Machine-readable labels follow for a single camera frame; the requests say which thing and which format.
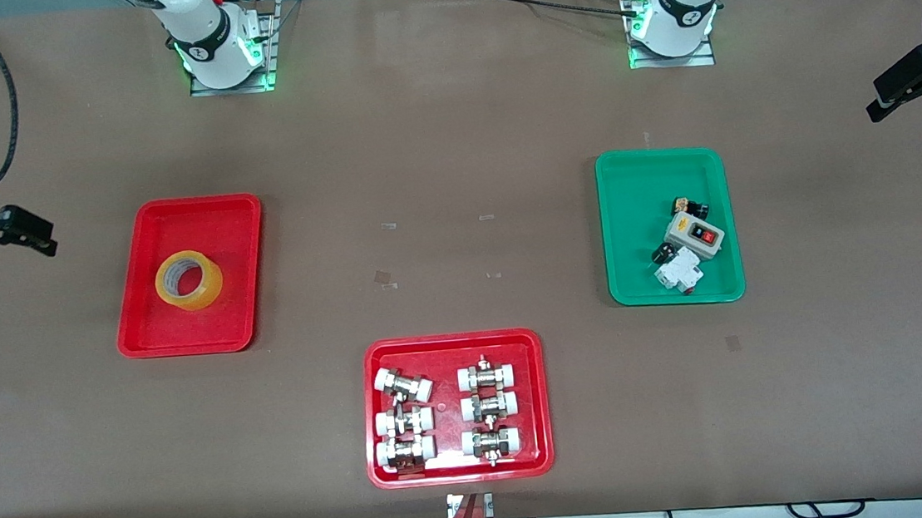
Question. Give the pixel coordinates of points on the yellow clear tape roll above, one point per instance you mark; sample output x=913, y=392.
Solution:
x=197, y=294

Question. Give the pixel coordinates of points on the red plastic tray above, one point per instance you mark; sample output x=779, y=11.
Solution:
x=444, y=352
x=184, y=333

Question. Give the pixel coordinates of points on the green plastic tray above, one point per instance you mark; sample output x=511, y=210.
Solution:
x=629, y=227

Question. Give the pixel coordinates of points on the small brown tape square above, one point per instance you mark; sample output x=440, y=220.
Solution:
x=733, y=343
x=384, y=277

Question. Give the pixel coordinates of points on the small black orange connector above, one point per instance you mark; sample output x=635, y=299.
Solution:
x=690, y=207

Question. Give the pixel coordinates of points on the white circuit breaker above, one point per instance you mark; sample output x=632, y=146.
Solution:
x=679, y=273

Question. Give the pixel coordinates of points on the metal valve with white caps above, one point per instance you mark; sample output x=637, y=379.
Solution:
x=488, y=407
x=404, y=452
x=403, y=385
x=403, y=421
x=490, y=442
x=486, y=376

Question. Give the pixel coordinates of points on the grey on-off switch box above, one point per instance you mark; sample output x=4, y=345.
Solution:
x=694, y=234

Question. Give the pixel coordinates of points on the small metal bracket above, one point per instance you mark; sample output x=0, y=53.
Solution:
x=452, y=506

